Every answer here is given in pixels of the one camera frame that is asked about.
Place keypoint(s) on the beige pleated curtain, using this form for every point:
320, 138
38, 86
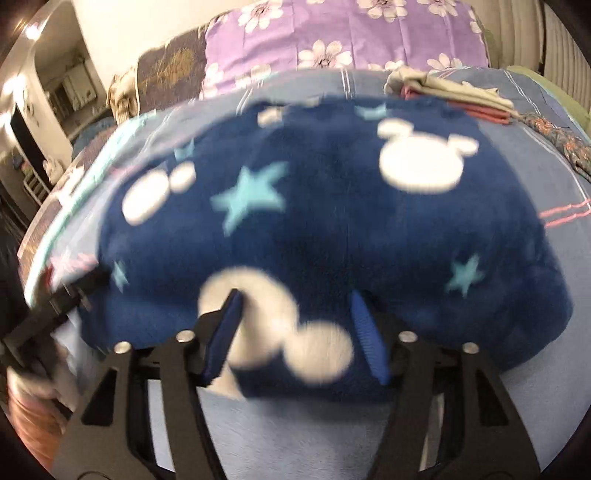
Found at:
568, 46

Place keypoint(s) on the blue plaid blanket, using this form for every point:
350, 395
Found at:
295, 438

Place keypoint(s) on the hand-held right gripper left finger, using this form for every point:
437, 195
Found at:
226, 332

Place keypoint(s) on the navy star print fleece robe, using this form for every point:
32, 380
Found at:
323, 221

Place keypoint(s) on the white cat figurine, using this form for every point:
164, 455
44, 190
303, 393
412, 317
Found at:
51, 167

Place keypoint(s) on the beige crumpled cloth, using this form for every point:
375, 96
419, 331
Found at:
121, 99

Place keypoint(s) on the purple floral pillow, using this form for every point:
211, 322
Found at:
286, 41

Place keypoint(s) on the dark tree print pillow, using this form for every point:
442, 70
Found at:
171, 69

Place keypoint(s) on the folded grey pink garment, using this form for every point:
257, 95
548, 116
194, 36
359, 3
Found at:
443, 90

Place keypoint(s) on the folded floral patterned cloth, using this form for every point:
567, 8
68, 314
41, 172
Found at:
563, 143

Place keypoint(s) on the person's left forearm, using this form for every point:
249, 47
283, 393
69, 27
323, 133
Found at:
32, 424

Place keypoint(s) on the white railing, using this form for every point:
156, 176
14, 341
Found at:
36, 188

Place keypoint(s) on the teal textured blanket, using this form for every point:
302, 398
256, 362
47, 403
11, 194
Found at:
92, 134

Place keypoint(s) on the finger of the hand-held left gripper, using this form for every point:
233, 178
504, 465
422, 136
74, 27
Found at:
81, 290

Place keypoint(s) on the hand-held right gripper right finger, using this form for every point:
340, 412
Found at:
369, 341

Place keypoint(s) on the dark patterned bedspread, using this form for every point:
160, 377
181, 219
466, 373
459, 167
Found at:
48, 217

